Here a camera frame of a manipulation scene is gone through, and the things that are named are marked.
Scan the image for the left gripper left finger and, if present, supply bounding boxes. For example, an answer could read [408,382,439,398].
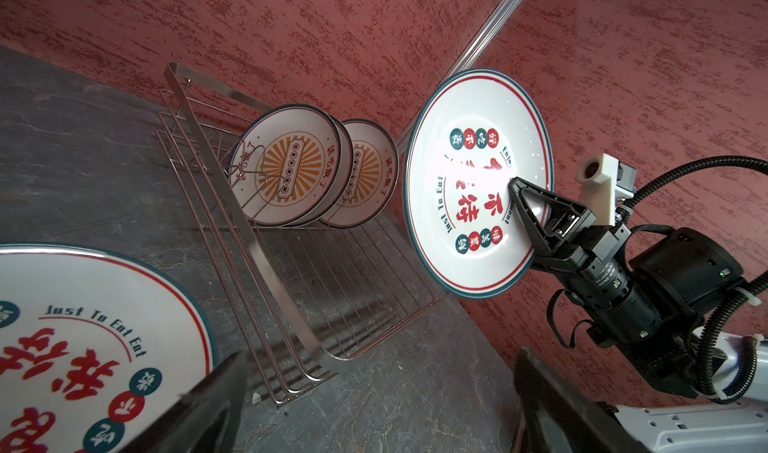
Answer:
[122,352,248,452]

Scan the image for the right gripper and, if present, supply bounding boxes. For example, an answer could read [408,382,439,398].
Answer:
[508,177,630,291]

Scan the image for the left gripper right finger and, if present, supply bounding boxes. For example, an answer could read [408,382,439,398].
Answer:
[514,349,647,452]

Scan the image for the floral white plate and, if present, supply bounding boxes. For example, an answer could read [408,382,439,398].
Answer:
[1,244,218,452]

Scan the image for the small red patterned plate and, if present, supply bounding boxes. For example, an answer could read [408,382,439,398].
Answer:
[227,104,352,227]

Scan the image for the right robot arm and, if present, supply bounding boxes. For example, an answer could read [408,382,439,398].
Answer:
[509,178,767,452]

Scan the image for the wire dish rack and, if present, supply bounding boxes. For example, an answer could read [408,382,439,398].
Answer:
[157,63,442,406]

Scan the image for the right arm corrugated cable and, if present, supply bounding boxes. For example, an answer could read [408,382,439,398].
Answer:
[617,155,768,406]

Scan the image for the right aluminium corner post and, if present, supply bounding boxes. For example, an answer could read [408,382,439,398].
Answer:
[396,0,525,156]

